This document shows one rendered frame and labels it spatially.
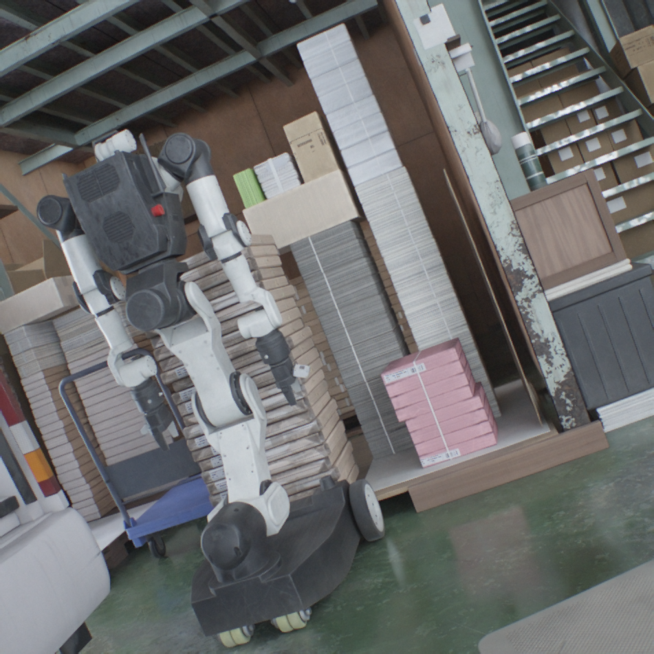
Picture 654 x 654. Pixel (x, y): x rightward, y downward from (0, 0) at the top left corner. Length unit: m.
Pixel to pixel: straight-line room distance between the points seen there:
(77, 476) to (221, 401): 2.19
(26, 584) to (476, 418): 1.59
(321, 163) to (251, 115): 4.08
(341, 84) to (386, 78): 3.87
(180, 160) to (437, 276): 1.24
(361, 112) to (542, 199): 0.84
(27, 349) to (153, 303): 2.39
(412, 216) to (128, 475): 1.56
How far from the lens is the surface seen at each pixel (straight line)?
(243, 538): 1.98
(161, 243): 2.10
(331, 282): 2.97
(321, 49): 3.07
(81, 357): 4.46
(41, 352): 4.41
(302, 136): 3.06
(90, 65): 5.21
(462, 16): 3.55
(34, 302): 4.30
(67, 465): 4.37
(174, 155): 2.13
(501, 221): 2.50
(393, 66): 6.91
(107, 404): 4.42
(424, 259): 2.94
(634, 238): 4.40
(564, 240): 2.61
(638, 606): 1.21
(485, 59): 3.50
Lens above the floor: 0.80
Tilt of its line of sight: 2 degrees down
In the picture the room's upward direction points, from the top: 22 degrees counter-clockwise
